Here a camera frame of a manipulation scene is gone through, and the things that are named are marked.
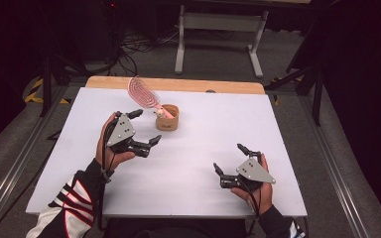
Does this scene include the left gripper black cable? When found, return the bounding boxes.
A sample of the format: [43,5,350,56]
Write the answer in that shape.
[96,118,118,232]

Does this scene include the grey metal desk frame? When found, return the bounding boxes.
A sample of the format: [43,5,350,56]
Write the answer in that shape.
[174,3,270,79]

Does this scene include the wooden table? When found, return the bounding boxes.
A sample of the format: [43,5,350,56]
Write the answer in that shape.
[84,75,266,96]

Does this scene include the white table cover board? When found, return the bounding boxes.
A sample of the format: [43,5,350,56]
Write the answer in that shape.
[25,86,309,219]

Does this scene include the black floor cables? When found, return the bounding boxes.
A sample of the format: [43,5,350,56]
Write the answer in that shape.
[110,28,182,77]

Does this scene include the person's right hand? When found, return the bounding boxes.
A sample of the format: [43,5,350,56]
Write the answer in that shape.
[229,153,274,216]

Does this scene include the pink hairbrush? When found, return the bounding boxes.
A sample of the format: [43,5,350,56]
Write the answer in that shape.
[127,75,177,120]

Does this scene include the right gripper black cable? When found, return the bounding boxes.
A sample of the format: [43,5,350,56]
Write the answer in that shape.
[239,179,264,234]

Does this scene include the round wooden cup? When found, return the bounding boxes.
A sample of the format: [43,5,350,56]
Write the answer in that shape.
[154,103,180,132]

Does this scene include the yellow black hazard tape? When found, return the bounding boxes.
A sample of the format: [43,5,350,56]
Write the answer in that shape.
[24,76,72,105]
[270,76,305,107]

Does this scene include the aluminium floor rail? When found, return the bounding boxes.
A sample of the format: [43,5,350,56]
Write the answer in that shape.
[298,95,373,238]
[0,84,68,234]

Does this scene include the person's left hand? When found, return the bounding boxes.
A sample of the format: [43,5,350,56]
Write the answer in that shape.
[94,111,137,174]

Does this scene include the black metal stand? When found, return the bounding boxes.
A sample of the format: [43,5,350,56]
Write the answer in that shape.
[39,54,92,119]
[264,60,325,127]

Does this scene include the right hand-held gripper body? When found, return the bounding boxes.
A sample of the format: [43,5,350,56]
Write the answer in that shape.
[235,157,277,191]

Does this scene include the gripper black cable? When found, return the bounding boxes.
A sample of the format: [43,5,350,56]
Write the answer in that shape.
[239,179,264,234]
[96,118,118,232]

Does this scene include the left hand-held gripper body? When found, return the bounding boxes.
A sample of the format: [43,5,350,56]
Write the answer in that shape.
[106,111,141,155]

